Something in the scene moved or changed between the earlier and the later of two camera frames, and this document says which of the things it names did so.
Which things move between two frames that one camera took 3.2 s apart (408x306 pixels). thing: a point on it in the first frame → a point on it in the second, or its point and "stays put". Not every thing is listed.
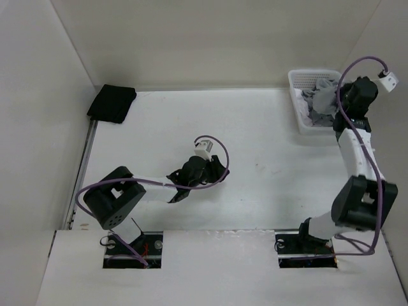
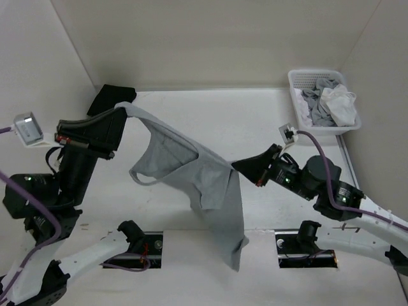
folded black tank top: [111, 103] stays put
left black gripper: [217, 171] → [105, 139]
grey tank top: [324, 99] → [210, 182]
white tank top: [303, 108] stays put
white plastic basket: [305, 79] stays put
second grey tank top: [317, 119] stays put
